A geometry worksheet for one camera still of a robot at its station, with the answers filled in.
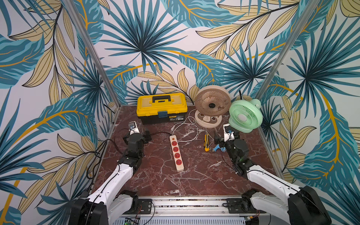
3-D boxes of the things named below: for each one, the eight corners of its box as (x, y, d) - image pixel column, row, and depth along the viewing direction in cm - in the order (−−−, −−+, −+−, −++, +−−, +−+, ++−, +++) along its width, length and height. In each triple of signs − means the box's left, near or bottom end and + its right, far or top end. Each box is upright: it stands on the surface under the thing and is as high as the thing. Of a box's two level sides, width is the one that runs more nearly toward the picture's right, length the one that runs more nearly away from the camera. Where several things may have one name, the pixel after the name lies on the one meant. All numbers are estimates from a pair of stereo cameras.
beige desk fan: (194, 127, 107) (199, 97, 83) (194, 116, 114) (198, 85, 89) (222, 127, 107) (235, 97, 83) (220, 116, 114) (231, 86, 90)
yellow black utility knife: (203, 151, 96) (204, 149, 94) (203, 135, 104) (204, 133, 102) (208, 151, 96) (209, 150, 94) (208, 136, 104) (208, 134, 102)
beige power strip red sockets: (176, 172, 87) (176, 170, 84) (169, 137, 102) (169, 135, 100) (184, 170, 88) (184, 168, 85) (175, 136, 103) (175, 134, 100)
